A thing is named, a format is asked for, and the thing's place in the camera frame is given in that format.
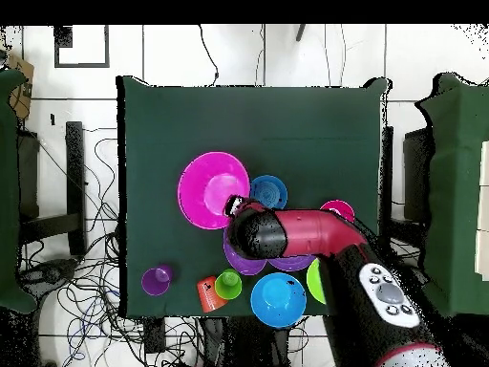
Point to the green plastic cup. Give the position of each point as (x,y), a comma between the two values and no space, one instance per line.
(227,290)

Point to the dark green tablecloth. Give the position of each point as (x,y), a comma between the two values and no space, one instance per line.
(248,126)

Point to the purple plastic cup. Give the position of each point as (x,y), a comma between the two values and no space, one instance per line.
(153,284)

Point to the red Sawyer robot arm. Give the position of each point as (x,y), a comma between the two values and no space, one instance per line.
(313,233)

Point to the black metal stand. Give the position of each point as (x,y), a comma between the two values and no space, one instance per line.
(75,172)

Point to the green plastic bowl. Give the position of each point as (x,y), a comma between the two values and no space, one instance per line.
(315,281)

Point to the blue deep plastic bowl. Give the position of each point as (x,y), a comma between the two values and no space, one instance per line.
(275,302)

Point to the orange plastic cup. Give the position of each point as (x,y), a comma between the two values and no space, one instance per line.
(208,298)

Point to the pink plastic bowl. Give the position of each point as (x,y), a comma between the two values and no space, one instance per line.
(202,191)

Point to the red plastic bowl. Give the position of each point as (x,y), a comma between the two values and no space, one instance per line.
(342,208)

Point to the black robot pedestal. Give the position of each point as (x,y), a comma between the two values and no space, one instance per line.
(237,344)

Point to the purple plastic bowl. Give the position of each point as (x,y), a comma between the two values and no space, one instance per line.
(240,263)
(292,262)

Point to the black square floor frame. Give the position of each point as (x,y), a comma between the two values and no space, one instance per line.
(81,65)

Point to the black power strip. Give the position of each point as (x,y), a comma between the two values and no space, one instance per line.
(154,334)

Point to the blue ribbed small bowl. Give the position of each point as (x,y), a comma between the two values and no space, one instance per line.
(269,191)

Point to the black upright bar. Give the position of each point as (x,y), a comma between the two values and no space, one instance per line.
(386,172)

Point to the brown cardboard box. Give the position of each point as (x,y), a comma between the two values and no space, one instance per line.
(21,95)

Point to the black box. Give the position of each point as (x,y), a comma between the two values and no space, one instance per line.
(416,172)

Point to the green cloth covered table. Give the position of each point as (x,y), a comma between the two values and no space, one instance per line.
(7,191)
(458,191)

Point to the dark short rod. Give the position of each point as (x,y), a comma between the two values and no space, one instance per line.
(300,32)

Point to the black cabinet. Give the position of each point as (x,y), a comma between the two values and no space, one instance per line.
(28,172)

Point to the dark pedestal leg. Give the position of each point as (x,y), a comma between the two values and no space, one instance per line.
(49,269)

